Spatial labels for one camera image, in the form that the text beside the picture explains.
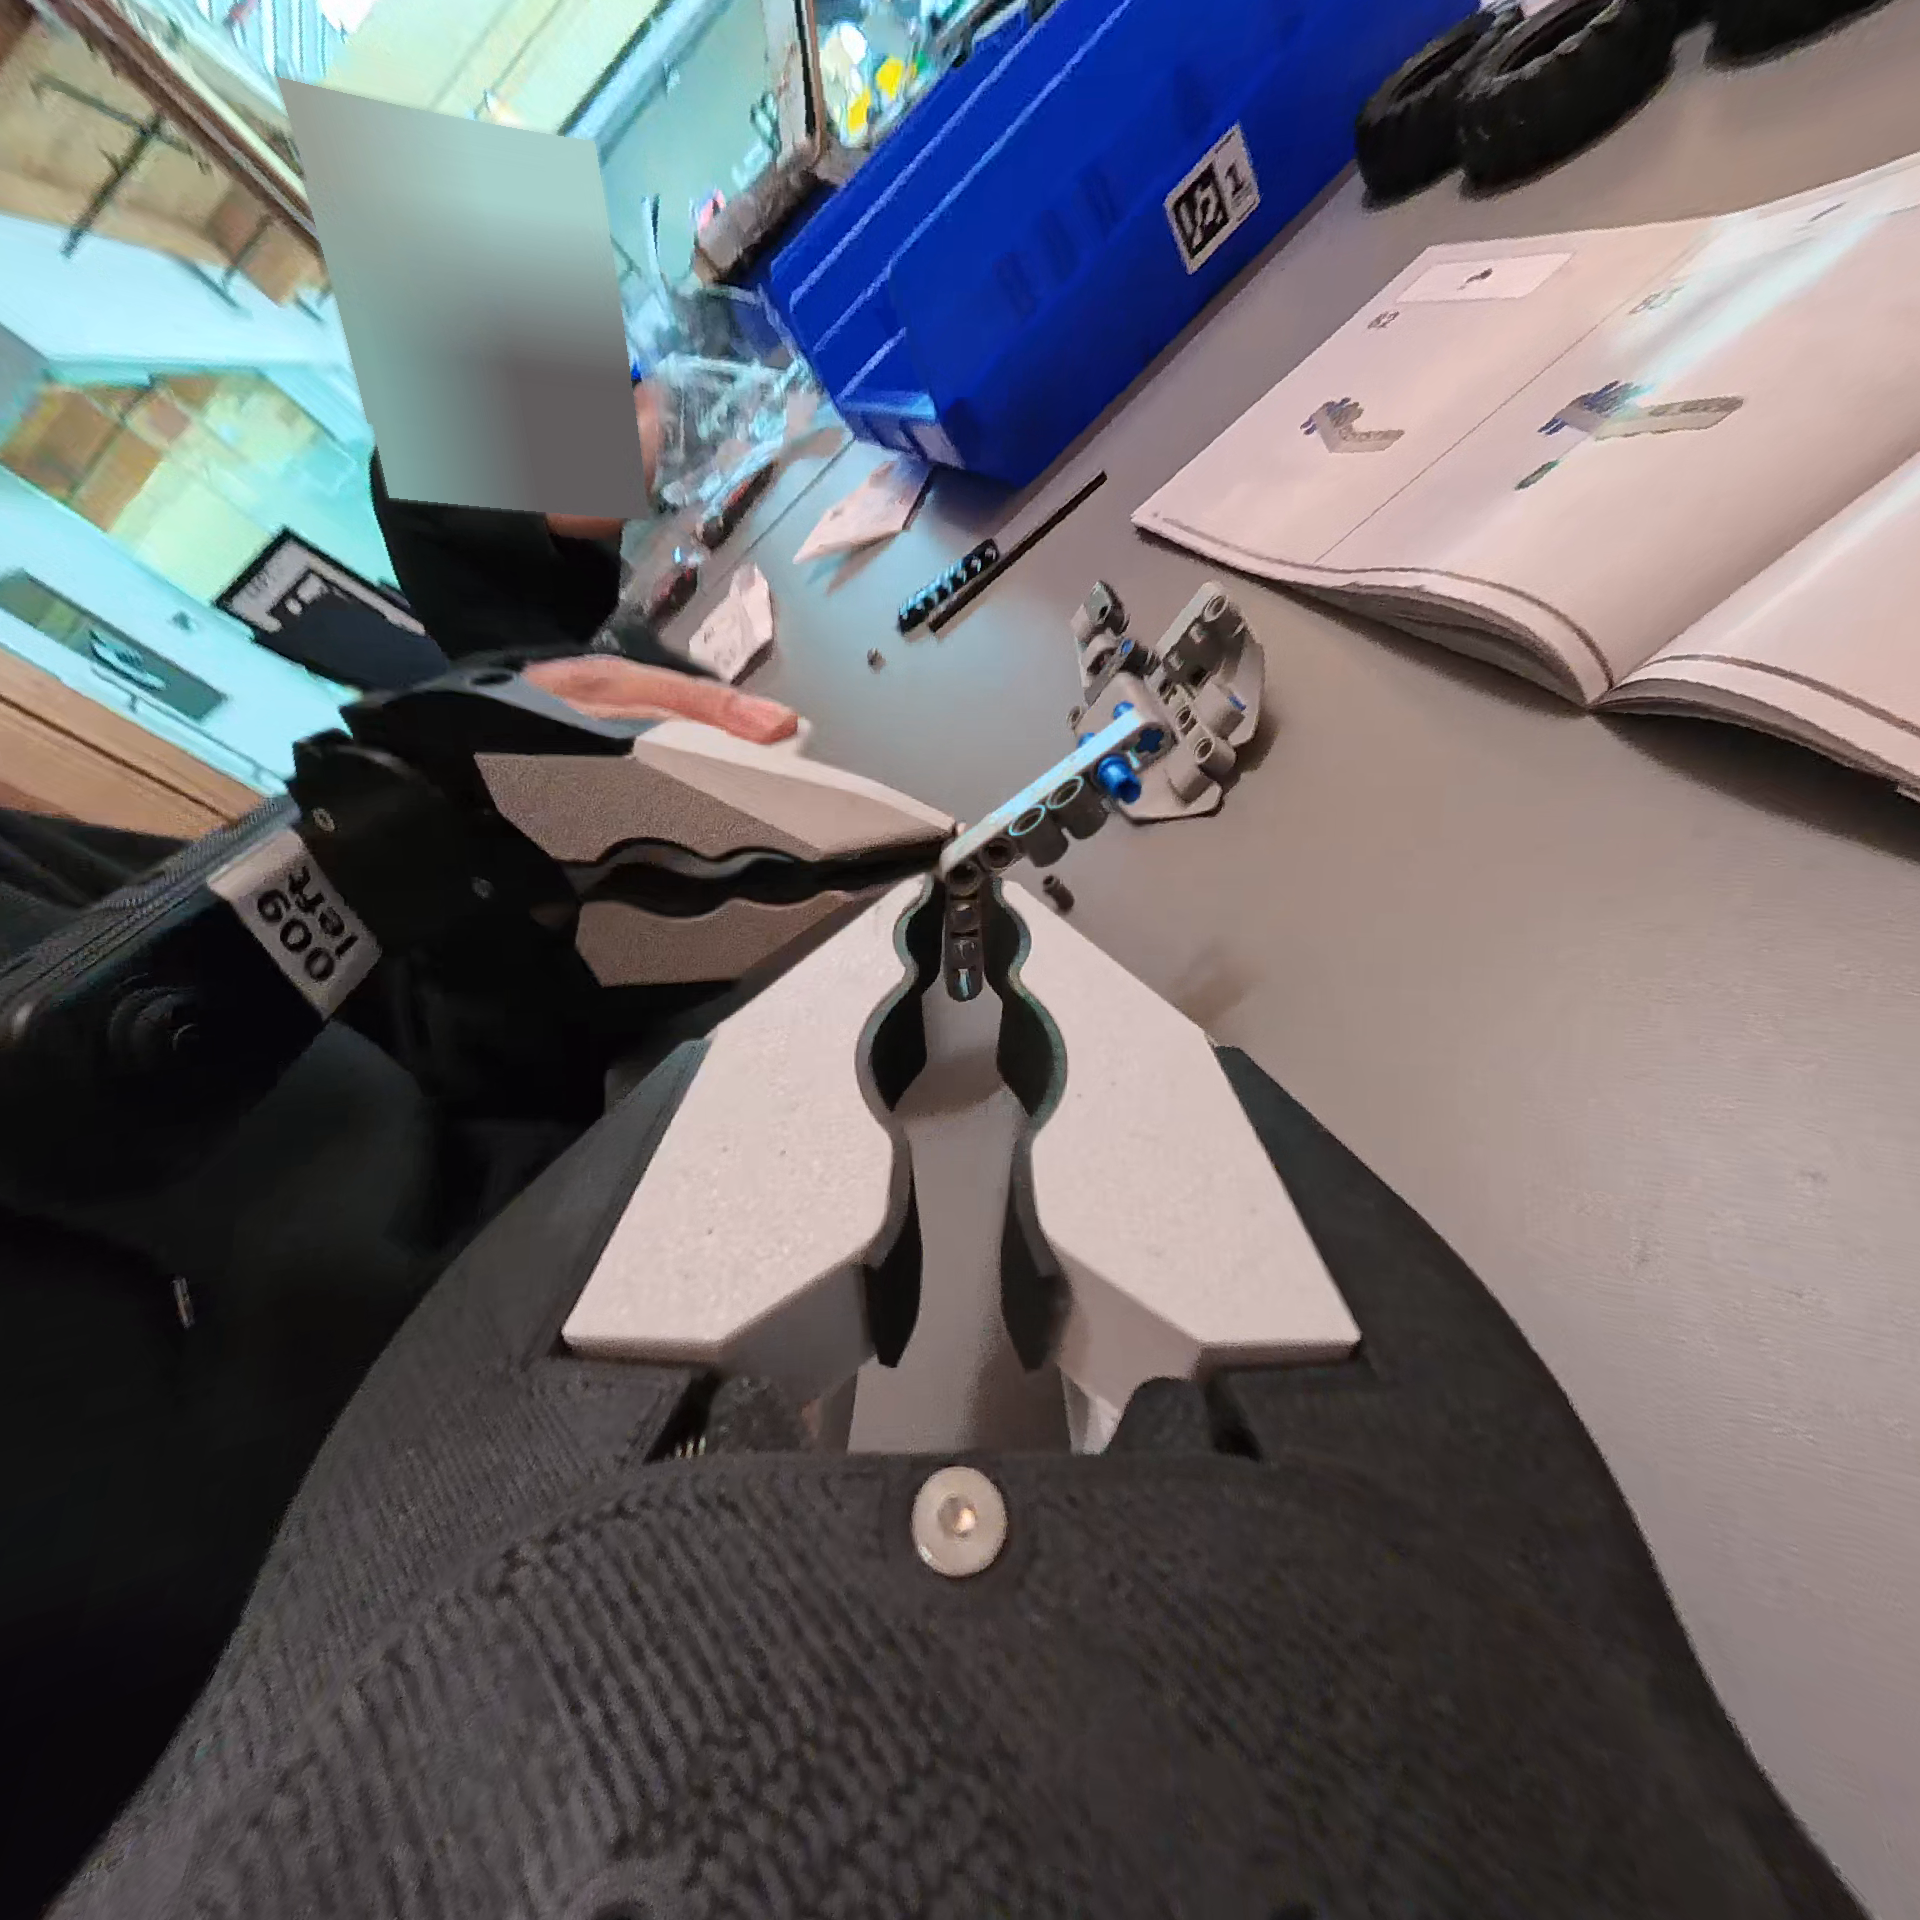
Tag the open instruction booklet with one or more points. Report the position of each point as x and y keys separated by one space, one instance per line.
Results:
x=1500 y=420

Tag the white paper slip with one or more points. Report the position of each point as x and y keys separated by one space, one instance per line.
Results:
x=734 y=623

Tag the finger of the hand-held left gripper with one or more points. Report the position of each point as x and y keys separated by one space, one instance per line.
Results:
x=705 y=939
x=751 y=789

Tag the paper parts bag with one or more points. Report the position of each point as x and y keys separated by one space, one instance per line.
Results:
x=863 y=519

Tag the grey toy beam blue pins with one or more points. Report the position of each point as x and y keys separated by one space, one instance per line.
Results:
x=1035 y=803

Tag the grey toy brick assembly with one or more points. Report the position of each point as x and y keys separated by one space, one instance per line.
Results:
x=1200 y=705

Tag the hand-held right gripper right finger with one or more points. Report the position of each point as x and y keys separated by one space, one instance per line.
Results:
x=1184 y=1200

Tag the person's black sweatshirt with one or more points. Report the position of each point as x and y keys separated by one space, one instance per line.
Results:
x=224 y=1351

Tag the black toy beam with pegs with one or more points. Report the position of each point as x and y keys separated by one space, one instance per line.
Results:
x=949 y=585

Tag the blue storage bin with tag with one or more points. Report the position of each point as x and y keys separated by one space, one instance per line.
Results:
x=1080 y=300

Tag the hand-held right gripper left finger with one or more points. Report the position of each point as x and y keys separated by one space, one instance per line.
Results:
x=721 y=1200

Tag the black toy axle rod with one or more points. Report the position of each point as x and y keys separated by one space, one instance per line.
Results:
x=1021 y=548

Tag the black framed sign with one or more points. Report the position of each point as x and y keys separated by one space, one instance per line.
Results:
x=314 y=593

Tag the grey desk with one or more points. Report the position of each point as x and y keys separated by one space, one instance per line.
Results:
x=1500 y=1051

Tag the person's left hand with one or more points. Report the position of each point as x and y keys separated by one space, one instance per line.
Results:
x=661 y=699

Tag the clear plastic bag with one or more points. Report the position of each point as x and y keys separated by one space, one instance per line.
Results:
x=721 y=405

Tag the plain blue storage bin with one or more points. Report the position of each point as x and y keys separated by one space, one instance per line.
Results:
x=841 y=284

